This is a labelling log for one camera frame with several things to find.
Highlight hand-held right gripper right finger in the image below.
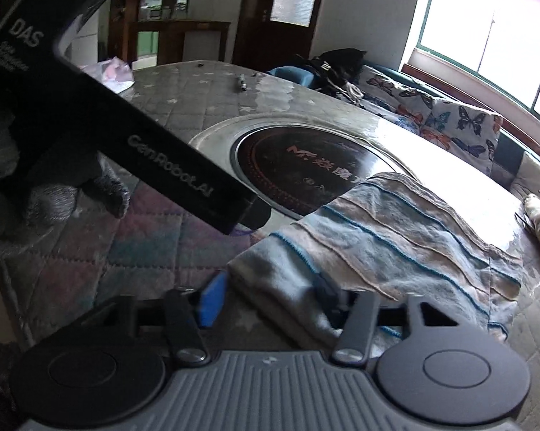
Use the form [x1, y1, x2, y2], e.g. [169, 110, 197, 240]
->
[312, 274, 459, 364]

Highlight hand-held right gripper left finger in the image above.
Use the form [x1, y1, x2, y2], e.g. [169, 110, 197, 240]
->
[83, 272, 230, 366]

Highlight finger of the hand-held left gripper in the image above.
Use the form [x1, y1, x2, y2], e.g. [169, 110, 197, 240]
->
[238, 195, 273, 231]

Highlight striped blue pink garment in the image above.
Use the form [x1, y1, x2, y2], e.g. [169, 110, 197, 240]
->
[229, 171, 524, 351]

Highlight pile of black clothes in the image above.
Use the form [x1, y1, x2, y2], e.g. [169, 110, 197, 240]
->
[294, 48, 369, 99]

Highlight person's left hand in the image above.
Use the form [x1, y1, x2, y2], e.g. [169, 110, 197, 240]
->
[0, 96, 131, 267]

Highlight pink white plastic bag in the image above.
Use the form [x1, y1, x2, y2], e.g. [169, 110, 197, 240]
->
[79, 57, 136, 95]

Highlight round black hotplate with rim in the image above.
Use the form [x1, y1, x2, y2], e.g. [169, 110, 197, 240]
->
[189, 114, 425, 230]

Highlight grey quilted star table cover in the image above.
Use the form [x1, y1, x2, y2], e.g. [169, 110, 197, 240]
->
[0, 58, 540, 431]

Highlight white refrigerator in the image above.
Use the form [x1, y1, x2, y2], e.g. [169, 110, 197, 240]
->
[56, 0, 113, 70]

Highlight dark wooden sideboard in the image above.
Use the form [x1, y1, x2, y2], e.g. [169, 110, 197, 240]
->
[130, 20, 232, 66]

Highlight dark wooden door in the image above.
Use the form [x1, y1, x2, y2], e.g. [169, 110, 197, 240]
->
[234, 0, 331, 73]

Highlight long butterfly print cushion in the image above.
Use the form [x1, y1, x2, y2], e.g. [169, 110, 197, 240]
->
[360, 76, 437, 135]

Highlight teal sofa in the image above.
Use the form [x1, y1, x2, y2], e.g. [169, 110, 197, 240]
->
[267, 65, 540, 203]

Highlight white pillow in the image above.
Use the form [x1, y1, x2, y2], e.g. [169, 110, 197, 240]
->
[510, 150, 540, 198]

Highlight green framed window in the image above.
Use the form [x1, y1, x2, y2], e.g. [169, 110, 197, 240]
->
[400, 0, 540, 135]

